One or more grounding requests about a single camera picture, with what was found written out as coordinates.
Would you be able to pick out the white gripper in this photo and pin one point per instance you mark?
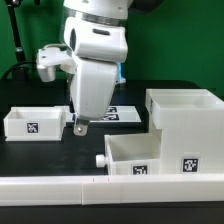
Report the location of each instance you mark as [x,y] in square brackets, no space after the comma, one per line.
[96,50]

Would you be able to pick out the white front drawer box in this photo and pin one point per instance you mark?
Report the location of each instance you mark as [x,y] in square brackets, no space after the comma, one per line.
[130,154]

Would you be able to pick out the white drawer box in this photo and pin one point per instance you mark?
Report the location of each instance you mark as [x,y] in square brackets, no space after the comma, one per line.
[34,124]
[130,154]

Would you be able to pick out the white drawer cabinet frame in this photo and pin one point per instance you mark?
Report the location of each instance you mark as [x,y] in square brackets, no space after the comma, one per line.
[190,125]

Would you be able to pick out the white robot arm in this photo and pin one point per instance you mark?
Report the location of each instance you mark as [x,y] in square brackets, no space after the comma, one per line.
[107,12]

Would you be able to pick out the white rear drawer box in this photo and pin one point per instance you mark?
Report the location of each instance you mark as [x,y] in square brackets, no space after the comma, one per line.
[34,124]

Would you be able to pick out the white marker base plate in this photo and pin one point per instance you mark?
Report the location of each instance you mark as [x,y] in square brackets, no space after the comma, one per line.
[115,114]

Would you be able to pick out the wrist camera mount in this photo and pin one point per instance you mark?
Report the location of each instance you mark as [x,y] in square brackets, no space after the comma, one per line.
[51,56]

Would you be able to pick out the white front fence rail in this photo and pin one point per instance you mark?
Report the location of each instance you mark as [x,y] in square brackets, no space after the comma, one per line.
[87,190]

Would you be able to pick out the black camera stand pole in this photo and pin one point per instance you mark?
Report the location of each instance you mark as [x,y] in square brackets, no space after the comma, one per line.
[18,71]

